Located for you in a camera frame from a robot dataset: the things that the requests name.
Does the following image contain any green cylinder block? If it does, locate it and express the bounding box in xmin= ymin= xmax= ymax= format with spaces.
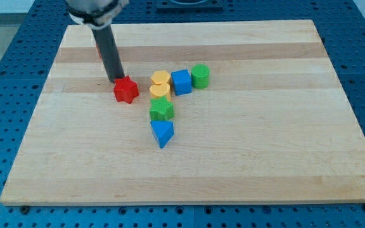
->
xmin=191 ymin=64 xmax=210 ymax=89

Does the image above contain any blue triangle block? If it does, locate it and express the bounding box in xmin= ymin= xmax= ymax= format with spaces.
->
xmin=150 ymin=120 xmax=174 ymax=148

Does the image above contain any yellow hexagon block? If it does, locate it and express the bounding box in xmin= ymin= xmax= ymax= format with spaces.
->
xmin=151 ymin=70 xmax=171 ymax=85

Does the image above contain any blue cube block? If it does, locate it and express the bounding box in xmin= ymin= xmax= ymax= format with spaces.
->
xmin=171 ymin=69 xmax=192 ymax=96

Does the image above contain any red star block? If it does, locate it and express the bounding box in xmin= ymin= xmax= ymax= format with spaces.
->
xmin=113 ymin=75 xmax=139 ymax=104

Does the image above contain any green star block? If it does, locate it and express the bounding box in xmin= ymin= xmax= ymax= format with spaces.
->
xmin=149 ymin=96 xmax=174 ymax=121

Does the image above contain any yellow heart block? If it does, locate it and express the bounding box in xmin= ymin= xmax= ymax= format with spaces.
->
xmin=150 ymin=84 xmax=171 ymax=101

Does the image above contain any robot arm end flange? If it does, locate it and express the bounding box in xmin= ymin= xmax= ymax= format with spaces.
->
xmin=65 ymin=0 xmax=129 ymax=30

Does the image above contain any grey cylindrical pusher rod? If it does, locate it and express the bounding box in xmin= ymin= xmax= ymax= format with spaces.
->
xmin=92 ymin=26 xmax=125 ymax=82

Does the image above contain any wooden board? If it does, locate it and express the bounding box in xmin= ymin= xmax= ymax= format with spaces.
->
xmin=0 ymin=20 xmax=365 ymax=206

